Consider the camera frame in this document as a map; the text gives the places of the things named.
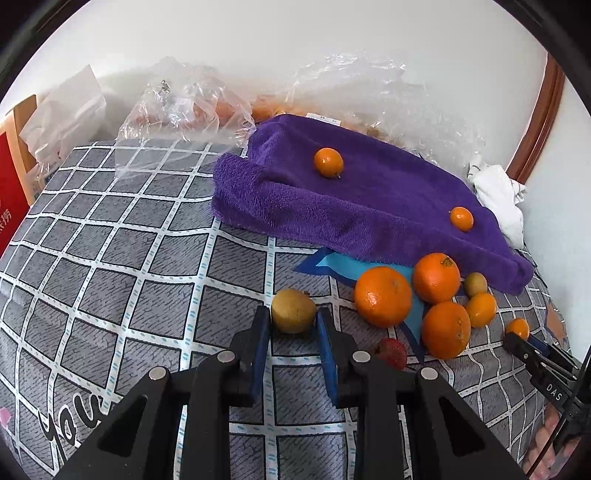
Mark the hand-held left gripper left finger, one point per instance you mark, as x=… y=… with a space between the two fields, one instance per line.
x=261 y=350

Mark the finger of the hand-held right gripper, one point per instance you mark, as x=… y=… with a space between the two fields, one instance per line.
x=524 y=355
x=547 y=348

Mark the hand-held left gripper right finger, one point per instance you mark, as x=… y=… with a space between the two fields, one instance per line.
x=328 y=355

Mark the yellow-green kiwi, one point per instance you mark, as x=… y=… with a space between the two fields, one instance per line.
x=293 y=310

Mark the red strawberry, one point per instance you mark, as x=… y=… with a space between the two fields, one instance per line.
x=393 y=354

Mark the large orange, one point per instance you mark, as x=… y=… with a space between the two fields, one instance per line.
x=446 y=330
x=383 y=297
x=436 y=278

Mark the small green kiwi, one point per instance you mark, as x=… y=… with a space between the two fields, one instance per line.
x=475 y=284

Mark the person's right hand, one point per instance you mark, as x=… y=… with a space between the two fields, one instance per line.
x=542 y=447

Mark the blue cloth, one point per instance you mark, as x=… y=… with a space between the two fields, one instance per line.
x=341 y=270

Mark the white crumpled cloth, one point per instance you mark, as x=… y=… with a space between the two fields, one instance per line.
x=498 y=198

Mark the purple towel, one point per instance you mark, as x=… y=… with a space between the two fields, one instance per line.
x=369 y=198

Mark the small orange with stem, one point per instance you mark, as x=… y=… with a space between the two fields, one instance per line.
x=328 y=162

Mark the white barcode label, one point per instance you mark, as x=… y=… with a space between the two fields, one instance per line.
x=323 y=118

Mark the pile of small oranges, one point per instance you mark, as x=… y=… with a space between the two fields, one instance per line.
x=217 y=110
x=272 y=110

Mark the large clear plastic bag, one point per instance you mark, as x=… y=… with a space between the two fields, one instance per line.
x=392 y=92

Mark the red cardboard box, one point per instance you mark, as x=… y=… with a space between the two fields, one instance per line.
x=14 y=184

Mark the white plastic bag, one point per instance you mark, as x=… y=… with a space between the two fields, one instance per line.
x=60 y=120

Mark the brown wooden frame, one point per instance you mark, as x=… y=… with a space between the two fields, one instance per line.
x=535 y=120

